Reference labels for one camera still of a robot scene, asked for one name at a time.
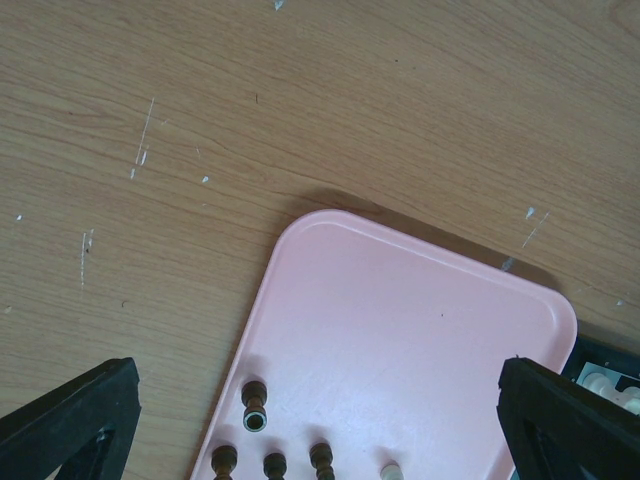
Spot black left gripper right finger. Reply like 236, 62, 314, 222
497, 357, 639, 479

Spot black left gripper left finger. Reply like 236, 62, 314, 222
1, 357, 141, 479

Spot white pawn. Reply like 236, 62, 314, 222
380, 462, 404, 480

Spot black white chess board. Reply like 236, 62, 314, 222
562, 336, 639, 410

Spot white knight chess piece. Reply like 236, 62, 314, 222
616, 386, 640, 416

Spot dark pawn in tray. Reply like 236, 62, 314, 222
309, 442, 335, 480
263, 452, 287, 480
211, 445, 238, 480

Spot dark rook in tray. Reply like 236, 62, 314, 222
241, 380, 267, 433

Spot pink plastic tray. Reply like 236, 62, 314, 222
192, 210, 577, 479

